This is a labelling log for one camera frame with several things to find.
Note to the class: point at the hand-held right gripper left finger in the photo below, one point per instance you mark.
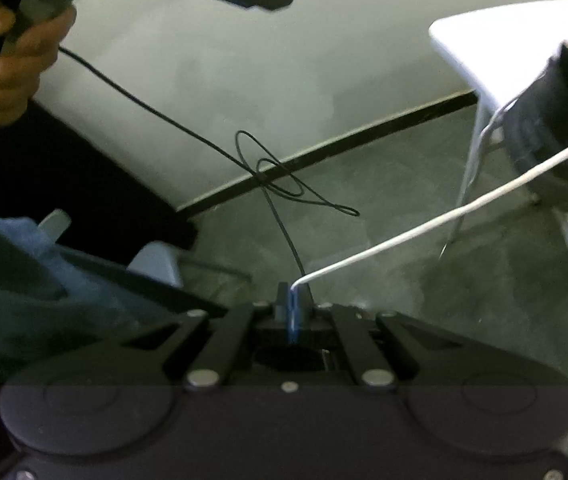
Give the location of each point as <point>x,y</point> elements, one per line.
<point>284,310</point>

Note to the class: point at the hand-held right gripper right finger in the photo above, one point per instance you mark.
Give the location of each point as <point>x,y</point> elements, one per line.
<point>301,310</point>

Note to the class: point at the white shoelace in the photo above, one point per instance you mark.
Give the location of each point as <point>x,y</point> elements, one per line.
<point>414,230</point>

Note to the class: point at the person's left hand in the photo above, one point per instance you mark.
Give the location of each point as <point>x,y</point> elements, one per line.
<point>13,75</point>

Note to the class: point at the light grey chair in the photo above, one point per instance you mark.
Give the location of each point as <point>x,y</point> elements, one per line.
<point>158,265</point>

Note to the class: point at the black baseboard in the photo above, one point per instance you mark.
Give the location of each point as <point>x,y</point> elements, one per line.
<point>364,135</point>

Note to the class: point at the grey table leg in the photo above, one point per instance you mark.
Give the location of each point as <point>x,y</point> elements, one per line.
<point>474,160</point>

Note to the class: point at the blue cloth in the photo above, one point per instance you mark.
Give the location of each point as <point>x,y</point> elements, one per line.
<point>38,310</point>

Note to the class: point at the white table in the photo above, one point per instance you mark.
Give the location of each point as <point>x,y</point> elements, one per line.
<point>489,40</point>

